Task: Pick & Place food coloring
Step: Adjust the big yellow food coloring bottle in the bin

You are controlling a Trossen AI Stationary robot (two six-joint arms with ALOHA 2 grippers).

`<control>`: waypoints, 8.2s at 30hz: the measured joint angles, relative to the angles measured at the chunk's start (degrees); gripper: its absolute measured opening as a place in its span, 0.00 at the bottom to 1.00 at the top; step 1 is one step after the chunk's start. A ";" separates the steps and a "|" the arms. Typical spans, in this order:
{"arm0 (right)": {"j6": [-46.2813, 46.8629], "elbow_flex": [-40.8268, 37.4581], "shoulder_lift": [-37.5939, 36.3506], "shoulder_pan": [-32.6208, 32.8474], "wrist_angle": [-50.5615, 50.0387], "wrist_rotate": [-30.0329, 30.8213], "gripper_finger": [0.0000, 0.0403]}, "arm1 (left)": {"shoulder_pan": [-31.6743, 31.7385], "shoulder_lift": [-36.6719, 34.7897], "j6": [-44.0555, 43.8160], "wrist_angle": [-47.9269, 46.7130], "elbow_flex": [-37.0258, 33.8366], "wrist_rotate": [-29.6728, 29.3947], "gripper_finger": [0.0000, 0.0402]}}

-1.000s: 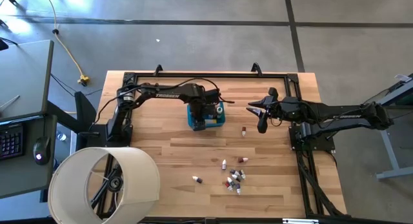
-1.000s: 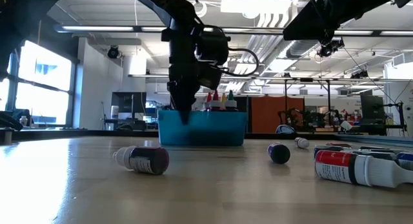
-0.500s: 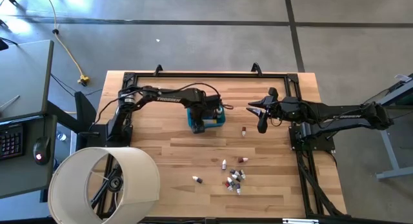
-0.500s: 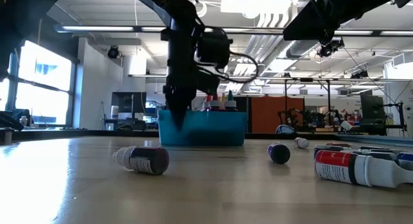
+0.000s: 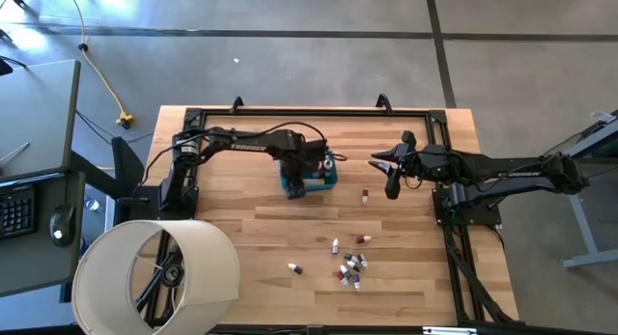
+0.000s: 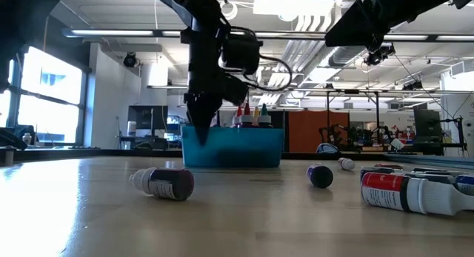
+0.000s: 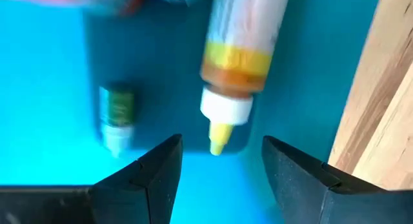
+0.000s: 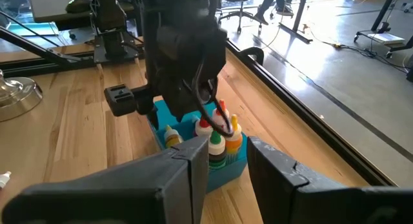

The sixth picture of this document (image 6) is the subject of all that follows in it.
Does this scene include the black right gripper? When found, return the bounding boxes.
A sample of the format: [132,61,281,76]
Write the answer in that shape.
[324,0,415,53]

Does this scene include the white cable coil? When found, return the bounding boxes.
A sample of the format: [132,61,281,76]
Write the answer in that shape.
[221,0,238,21]

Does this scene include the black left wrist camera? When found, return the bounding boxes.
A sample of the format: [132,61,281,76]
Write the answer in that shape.
[221,35,264,76]

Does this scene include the small dark red coloring bottle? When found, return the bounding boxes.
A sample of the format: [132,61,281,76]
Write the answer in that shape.
[337,157,356,172]

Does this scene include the black equipment stand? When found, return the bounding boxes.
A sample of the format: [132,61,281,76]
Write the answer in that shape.
[440,116,467,157]

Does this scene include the bright window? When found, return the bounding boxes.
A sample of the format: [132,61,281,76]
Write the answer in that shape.
[0,45,88,146]

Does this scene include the small red label coloring bottle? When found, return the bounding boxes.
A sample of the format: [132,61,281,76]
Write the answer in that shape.
[361,171,474,216]

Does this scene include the black aluminium table frame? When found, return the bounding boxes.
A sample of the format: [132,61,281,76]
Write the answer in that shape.
[0,127,388,166]

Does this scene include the white blue rounded object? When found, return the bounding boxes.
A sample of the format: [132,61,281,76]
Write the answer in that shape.
[316,141,340,155]

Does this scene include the background robot arms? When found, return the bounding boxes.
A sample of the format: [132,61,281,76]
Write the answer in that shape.
[318,123,393,151]

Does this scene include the small purple food coloring bottle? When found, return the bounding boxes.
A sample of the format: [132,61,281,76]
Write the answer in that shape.
[306,164,334,190]

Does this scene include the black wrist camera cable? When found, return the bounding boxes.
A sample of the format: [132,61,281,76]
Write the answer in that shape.
[227,25,294,93]

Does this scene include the small blue food coloring bottle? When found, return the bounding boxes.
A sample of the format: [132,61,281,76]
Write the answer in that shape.
[454,174,474,197]

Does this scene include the black ceiling dome camera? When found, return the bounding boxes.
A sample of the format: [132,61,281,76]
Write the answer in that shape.
[122,52,138,68]
[364,44,396,67]

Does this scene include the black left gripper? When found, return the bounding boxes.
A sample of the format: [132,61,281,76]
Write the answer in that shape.
[184,23,250,146]

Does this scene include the large green tip coloring bottle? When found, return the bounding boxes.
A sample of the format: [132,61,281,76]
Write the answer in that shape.
[257,103,273,129]

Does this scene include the small dark food coloring bottle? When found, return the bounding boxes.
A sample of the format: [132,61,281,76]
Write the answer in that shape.
[403,167,458,184]

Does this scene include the orange partition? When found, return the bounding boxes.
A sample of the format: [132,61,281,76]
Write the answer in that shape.
[287,110,350,153]

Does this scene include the black station frame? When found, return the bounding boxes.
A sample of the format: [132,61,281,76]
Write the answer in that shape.
[324,88,381,147]

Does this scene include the ceiling light bar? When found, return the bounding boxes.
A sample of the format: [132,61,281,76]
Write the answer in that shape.
[61,27,474,42]

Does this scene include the blue grey flat board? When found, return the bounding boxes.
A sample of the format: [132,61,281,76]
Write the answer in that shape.
[383,152,474,170]

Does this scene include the small maroon food coloring bottle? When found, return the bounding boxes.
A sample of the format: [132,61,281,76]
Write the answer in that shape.
[128,167,196,201]

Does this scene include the black computer monitor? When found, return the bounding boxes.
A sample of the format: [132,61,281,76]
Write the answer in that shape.
[413,108,441,143]
[127,104,170,138]

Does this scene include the blue plastic bin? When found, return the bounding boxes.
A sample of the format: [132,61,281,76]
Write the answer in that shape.
[180,125,285,168]

